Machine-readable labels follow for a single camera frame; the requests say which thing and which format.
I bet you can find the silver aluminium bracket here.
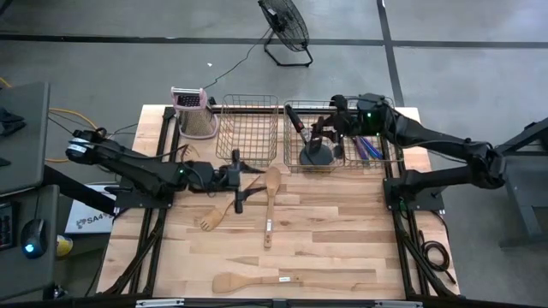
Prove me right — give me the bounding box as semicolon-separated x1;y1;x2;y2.
135;299;186;308
373;299;424;308

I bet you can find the dark metal stand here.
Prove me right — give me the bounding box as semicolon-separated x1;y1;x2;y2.
491;115;548;249

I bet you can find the gold wire basket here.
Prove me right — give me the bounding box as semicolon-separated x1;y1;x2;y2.
340;96;406;169
215;93;280;168
282;99;347;175

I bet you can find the coiled black cable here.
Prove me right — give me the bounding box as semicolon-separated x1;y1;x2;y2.
417;230;458;286

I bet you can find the black computer mouse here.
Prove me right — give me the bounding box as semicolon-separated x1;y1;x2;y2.
20;217;49;260

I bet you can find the black metal beam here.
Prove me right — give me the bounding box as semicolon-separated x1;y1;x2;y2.
42;164;119;215

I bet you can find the black keyboard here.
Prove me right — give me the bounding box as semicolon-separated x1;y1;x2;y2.
0;200;19;252

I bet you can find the white cardboard box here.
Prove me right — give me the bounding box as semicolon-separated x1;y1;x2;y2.
63;183;119;235

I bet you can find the wooden fork-tined spatula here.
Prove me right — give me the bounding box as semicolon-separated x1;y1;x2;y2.
199;174;261;233

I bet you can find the yellow extension cable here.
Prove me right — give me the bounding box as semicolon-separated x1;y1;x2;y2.
0;76;102;164

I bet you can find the black fan power cord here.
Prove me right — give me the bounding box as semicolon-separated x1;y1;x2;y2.
203;27;274;91

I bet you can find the yellow ball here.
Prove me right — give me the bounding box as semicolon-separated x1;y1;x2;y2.
55;234;74;258

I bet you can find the wooden spoon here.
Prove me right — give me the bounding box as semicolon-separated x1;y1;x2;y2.
263;165;283;250

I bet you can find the black device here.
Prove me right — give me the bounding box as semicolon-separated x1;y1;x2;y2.
0;107;27;139

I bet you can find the black round spatula red-black handle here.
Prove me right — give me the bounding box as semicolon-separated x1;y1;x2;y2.
285;104;336;168

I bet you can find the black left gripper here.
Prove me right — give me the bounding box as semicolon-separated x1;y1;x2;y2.
216;148;267;215

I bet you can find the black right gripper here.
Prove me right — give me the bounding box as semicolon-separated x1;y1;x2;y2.
311;94;363;157

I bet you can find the pink steel box grater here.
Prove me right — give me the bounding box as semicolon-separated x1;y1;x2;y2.
170;86;219;140

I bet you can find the dark grey desk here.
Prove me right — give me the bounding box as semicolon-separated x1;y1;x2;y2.
0;81;51;198
0;183;60;300

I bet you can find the black floor fan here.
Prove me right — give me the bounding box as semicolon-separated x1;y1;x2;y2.
257;0;314;68

